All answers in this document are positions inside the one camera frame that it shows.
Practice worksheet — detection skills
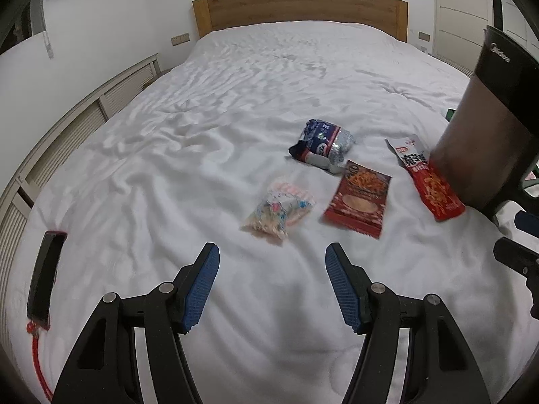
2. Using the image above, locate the clear pastel candy packet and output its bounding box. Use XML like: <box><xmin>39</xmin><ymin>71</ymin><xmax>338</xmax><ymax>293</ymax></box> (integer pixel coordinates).
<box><xmin>240</xmin><ymin>180</ymin><xmax>316</xmax><ymax>245</ymax></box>

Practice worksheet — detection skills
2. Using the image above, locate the white wardrobe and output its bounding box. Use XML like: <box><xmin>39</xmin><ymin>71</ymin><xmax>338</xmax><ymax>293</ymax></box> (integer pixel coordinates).
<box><xmin>432</xmin><ymin>0</ymin><xmax>539</xmax><ymax>80</ymax></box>

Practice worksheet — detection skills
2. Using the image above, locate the blue and white snack packet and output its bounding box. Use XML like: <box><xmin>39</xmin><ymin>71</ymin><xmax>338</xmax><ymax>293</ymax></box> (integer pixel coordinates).
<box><xmin>288</xmin><ymin>119</ymin><xmax>356</xmax><ymax>175</ymax></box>

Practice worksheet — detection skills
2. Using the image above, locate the white slatted radiator cover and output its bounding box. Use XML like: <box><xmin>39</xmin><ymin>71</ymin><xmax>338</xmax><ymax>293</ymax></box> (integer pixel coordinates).
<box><xmin>0</xmin><ymin>54</ymin><xmax>161</xmax><ymax>304</ymax></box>

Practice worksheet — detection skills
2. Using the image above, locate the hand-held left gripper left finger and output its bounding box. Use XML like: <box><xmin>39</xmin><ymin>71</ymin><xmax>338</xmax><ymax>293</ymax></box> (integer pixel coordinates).
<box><xmin>51</xmin><ymin>242</ymin><xmax>221</xmax><ymax>404</ymax></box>

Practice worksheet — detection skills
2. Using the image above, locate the red chili snack packet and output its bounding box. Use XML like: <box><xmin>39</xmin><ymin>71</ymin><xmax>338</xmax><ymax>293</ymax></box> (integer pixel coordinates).
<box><xmin>385</xmin><ymin>135</ymin><xmax>466</xmax><ymax>222</ymax></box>

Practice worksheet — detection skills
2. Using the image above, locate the wooden headboard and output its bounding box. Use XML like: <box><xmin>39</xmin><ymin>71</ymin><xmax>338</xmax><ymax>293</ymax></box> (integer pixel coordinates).
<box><xmin>192</xmin><ymin>0</ymin><xmax>409</xmax><ymax>43</ymax></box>

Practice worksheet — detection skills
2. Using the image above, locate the black and brown electric kettle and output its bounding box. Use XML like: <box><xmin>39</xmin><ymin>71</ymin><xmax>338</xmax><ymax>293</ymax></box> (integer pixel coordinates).
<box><xmin>430</xmin><ymin>25</ymin><xmax>539</xmax><ymax>220</ymax></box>

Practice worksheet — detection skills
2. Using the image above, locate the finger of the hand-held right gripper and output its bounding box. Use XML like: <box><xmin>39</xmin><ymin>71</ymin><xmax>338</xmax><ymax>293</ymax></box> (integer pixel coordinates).
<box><xmin>516</xmin><ymin>210</ymin><xmax>539</xmax><ymax>233</ymax></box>
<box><xmin>494</xmin><ymin>238</ymin><xmax>539</xmax><ymax>278</ymax></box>

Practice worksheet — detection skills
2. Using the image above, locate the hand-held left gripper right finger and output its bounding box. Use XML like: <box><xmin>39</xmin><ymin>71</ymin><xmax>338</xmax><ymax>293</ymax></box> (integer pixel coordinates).
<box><xmin>325</xmin><ymin>242</ymin><xmax>491</xmax><ymax>404</ymax></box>

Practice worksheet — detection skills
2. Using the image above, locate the dark red snack packet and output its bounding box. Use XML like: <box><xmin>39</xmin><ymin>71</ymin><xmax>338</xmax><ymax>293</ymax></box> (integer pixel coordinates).
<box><xmin>323</xmin><ymin>160</ymin><xmax>393</xmax><ymax>240</ymax></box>

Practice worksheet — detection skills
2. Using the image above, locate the black phone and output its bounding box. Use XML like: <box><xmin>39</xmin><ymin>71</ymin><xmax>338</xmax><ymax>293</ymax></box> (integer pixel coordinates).
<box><xmin>26</xmin><ymin>231</ymin><xmax>68</xmax><ymax>330</ymax></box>

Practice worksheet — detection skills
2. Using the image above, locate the white bed quilt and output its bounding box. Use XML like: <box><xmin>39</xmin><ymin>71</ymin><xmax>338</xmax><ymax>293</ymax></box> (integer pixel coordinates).
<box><xmin>0</xmin><ymin>21</ymin><xmax>539</xmax><ymax>404</ymax></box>

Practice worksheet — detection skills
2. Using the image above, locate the red cable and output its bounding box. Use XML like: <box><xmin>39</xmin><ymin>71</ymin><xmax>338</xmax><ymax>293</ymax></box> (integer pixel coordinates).
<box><xmin>26</xmin><ymin>322</ymin><xmax>57</xmax><ymax>392</ymax></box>

